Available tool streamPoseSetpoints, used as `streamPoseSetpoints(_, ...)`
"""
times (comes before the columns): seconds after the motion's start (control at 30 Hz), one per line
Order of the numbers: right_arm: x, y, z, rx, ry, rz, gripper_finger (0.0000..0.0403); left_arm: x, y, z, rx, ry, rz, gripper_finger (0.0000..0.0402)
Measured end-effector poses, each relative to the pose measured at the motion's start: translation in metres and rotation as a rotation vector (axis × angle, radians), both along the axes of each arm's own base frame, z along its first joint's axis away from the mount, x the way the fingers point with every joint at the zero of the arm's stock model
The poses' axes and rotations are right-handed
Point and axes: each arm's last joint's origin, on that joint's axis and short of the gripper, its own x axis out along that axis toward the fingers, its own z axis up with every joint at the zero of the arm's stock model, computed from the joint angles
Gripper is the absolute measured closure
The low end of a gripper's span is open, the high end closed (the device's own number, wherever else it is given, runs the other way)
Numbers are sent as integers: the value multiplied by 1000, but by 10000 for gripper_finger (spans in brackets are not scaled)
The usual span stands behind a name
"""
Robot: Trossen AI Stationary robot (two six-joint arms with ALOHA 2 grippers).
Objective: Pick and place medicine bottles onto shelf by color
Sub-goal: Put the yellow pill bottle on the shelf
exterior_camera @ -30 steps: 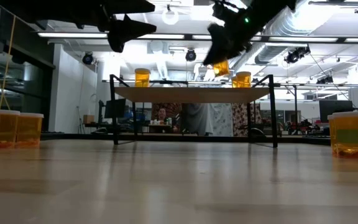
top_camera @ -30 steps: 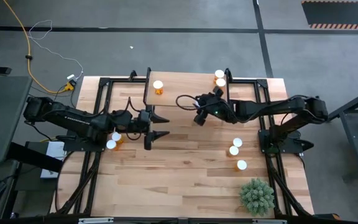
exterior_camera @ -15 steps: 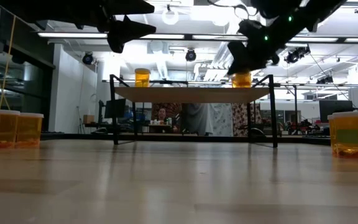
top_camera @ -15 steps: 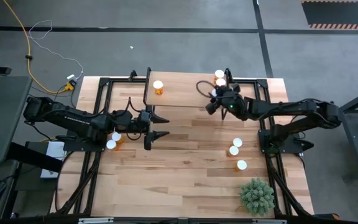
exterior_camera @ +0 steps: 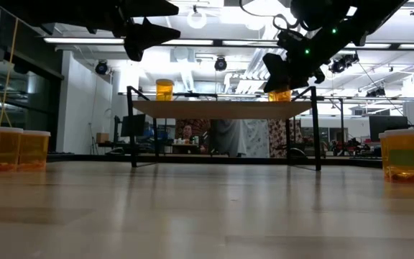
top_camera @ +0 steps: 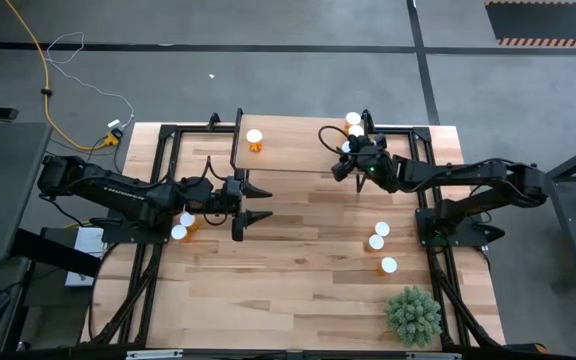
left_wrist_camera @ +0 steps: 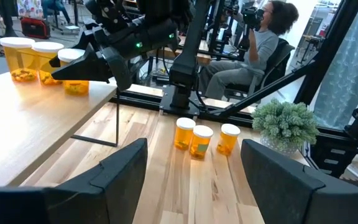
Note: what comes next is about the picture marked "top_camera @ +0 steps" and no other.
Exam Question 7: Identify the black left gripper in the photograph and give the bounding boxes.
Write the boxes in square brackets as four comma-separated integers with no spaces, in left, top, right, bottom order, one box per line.
[212,169,274,243]

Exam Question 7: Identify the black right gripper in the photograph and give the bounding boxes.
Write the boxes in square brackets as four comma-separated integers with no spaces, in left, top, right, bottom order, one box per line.
[331,133,400,194]

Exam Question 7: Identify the yellow power plug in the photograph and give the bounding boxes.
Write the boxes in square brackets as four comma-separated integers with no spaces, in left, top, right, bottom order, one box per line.
[101,128,122,148]

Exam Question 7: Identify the green potted plant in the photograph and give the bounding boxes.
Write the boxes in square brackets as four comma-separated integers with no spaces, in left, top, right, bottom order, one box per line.
[385,285,443,349]

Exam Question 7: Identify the black desk base beam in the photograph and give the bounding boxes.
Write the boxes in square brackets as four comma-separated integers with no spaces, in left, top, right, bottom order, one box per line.
[11,228,103,279]

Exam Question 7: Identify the black mat hazard stripe edge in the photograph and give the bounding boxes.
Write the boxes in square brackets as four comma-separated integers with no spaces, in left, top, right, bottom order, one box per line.
[484,0,576,49]

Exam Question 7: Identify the grey side desk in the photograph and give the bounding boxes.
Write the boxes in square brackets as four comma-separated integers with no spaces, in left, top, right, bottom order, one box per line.
[0,122,53,265]

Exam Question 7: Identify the wooden shelf black metal frame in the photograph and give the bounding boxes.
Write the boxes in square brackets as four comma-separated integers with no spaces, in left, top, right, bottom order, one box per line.
[231,107,375,194]

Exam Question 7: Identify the black aluminium table frame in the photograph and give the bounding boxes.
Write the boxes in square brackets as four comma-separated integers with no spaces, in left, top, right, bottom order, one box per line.
[81,110,507,351]

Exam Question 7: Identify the white floor cable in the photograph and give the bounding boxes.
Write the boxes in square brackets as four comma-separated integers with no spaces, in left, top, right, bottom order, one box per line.
[44,31,136,130]

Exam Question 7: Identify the silver metal bracket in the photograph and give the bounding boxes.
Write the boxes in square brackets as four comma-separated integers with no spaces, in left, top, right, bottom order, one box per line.
[406,352,462,360]
[126,349,184,360]

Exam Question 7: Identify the yellow extension cable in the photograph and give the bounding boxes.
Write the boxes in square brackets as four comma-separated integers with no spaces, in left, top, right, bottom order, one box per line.
[3,0,119,151]

